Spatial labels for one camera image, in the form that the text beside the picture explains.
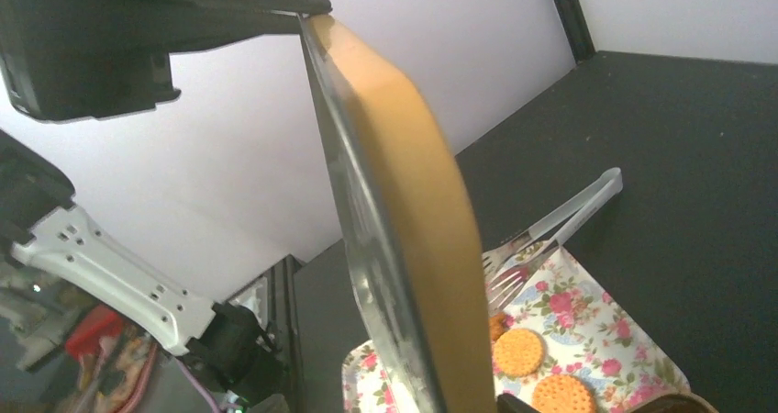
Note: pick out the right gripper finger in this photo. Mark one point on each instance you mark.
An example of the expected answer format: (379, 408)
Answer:
(508, 403)

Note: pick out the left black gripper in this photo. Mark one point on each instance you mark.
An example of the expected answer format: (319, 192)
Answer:
(67, 59)

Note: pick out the white handled metal tongs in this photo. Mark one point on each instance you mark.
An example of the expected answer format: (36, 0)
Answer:
(508, 267)

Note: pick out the silver tin lid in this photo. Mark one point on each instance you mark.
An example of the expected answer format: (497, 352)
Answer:
(412, 244)

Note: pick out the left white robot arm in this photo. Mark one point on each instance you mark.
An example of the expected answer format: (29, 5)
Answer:
(42, 227)

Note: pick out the floral cookie tray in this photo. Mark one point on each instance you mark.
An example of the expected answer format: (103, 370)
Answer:
(589, 335)

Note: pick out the gold cookie tin box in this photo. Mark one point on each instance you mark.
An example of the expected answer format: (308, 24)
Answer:
(680, 402)

